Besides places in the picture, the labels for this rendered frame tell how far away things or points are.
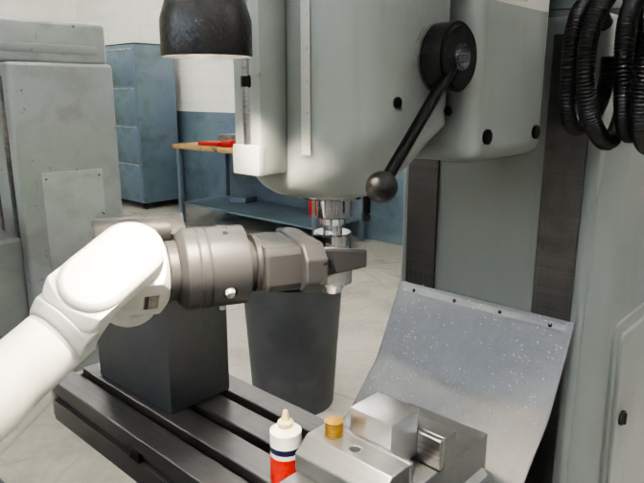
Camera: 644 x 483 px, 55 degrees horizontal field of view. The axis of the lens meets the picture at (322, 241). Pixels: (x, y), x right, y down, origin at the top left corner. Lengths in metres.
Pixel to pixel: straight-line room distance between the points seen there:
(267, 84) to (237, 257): 0.18
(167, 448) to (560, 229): 0.66
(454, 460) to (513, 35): 0.51
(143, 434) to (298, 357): 1.77
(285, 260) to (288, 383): 2.13
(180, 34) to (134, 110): 7.45
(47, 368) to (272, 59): 0.35
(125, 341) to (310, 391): 1.80
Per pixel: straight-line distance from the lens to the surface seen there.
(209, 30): 0.48
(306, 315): 2.63
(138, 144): 7.93
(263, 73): 0.60
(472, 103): 0.72
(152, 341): 1.01
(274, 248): 0.66
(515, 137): 0.81
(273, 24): 0.61
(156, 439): 0.98
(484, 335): 1.04
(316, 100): 0.60
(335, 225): 0.71
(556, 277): 0.99
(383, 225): 6.02
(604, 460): 1.15
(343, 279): 0.71
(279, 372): 2.76
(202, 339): 1.02
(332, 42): 0.60
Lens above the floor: 1.42
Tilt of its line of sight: 14 degrees down
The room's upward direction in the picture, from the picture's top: straight up
